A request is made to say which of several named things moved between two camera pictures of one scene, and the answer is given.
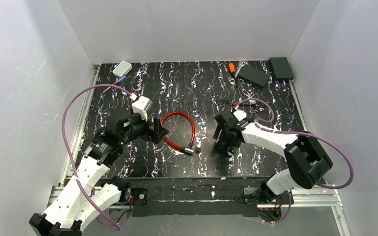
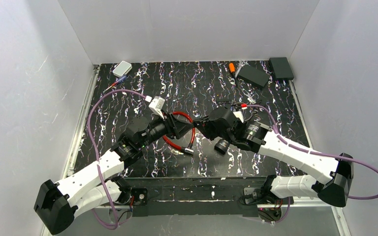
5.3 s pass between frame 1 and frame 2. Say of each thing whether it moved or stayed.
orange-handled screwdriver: stayed
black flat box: stayed
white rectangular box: stayed
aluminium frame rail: stayed
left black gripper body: moved
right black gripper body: moved
